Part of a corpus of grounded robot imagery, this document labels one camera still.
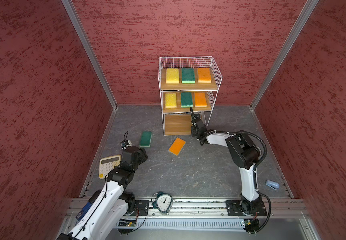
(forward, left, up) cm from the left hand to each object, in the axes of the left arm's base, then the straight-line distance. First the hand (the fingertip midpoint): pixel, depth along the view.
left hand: (141, 154), depth 83 cm
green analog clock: (-23, -13, -6) cm, 27 cm away
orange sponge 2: (+28, -34, +17) cm, 47 cm away
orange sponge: (+10, -20, -9) cm, 24 cm away
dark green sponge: (+16, +1, -9) cm, 19 cm away
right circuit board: (-31, -57, -11) cm, 66 cm away
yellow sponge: (+28, -16, +16) cm, 36 cm away
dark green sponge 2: (+28, -25, +17) cm, 41 cm away
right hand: (+24, -34, -8) cm, 43 cm away
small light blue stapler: (-13, -73, -8) cm, 75 cm away
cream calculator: (-2, +22, -8) cm, 23 cm away
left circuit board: (-31, +5, -12) cm, 34 cm away
